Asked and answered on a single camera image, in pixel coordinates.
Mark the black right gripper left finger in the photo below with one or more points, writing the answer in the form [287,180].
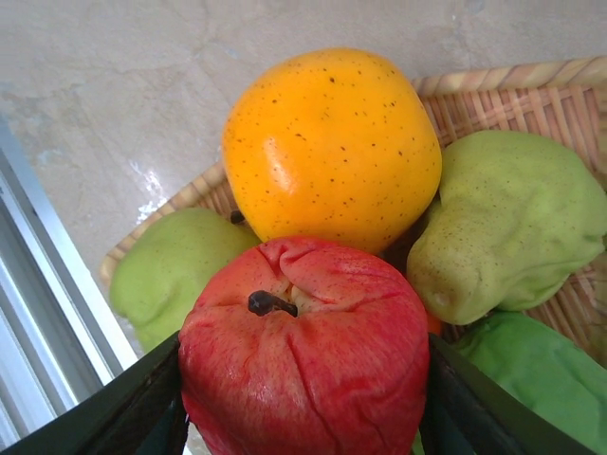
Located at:
[118,417]

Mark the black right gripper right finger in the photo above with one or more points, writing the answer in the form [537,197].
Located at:
[474,417]

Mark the round green apple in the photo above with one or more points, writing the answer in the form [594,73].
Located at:
[545,374]

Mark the green pear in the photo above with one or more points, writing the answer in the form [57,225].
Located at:
[166,275]
[502,227]

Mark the red wax apple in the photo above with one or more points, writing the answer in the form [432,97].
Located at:
[308,379]

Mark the round orange speckled fruit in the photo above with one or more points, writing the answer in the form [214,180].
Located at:
[332,151]

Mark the woven bamboo basket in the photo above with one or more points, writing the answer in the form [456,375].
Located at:
[521,104]

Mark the aluminium frame rail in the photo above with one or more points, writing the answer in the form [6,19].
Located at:
[38,308]

